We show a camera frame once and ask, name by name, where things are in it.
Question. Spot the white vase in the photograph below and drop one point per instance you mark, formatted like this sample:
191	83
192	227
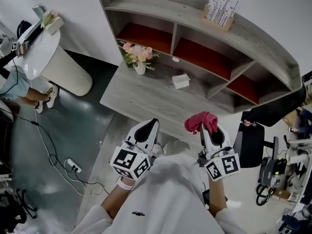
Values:
140	68

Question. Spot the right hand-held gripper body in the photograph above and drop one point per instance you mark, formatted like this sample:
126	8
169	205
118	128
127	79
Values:
226	166

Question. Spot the white wristband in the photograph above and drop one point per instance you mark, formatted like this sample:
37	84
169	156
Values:
124	184

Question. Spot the black power adapter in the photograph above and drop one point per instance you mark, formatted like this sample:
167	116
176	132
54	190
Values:
35	123

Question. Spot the white flower box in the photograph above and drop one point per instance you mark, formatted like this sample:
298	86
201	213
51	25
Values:
52	23

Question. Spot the person's white shirt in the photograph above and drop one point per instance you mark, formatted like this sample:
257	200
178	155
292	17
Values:
165	199

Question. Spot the white round pedestal table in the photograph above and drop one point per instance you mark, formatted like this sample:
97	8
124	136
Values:
63	67

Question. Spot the person's right forearm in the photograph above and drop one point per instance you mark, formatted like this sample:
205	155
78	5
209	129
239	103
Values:
217	199

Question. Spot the black office chair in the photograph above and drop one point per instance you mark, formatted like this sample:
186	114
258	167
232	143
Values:
253	145

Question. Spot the pink flower bouquet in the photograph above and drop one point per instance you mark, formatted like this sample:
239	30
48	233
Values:
137	52

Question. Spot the small pink charm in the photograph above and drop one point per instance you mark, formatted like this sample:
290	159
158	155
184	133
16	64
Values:
247	123

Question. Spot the person's left forearm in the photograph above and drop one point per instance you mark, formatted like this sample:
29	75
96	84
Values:
114	201

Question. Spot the red cloth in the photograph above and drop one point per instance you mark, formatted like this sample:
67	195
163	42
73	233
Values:
200	121

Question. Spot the black flat device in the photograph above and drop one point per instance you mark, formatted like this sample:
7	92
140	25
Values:
30	36

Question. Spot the grey wooden wall shelf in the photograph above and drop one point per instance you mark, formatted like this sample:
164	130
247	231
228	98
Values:
170	6

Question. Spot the wooden holder with cards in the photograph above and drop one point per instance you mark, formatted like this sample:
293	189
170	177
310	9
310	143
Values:
219	11

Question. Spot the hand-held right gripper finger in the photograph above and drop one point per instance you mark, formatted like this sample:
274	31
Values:
207	144
227	139

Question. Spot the grey wooden desk with shelves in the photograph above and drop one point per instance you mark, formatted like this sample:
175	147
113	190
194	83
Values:
146	96

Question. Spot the grey vacuum cleaner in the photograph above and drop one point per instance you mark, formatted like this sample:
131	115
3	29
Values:
270	172

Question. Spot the person's white shoe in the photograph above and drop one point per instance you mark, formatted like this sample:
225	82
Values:
52	97
39	107
159	149

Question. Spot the small brown cardboard box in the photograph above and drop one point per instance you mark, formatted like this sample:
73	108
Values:
282	194

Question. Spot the thin upright book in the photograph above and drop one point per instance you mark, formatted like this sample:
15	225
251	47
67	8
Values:
38	11

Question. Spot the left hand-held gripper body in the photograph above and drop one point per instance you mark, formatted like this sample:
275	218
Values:
126	160

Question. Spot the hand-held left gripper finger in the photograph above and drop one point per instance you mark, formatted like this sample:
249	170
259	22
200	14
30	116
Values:
155	138
131	140

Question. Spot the white tissue pack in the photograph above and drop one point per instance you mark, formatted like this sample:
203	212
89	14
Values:
181	82

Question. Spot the white power strip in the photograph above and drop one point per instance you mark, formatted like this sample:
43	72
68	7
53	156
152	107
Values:
73	165

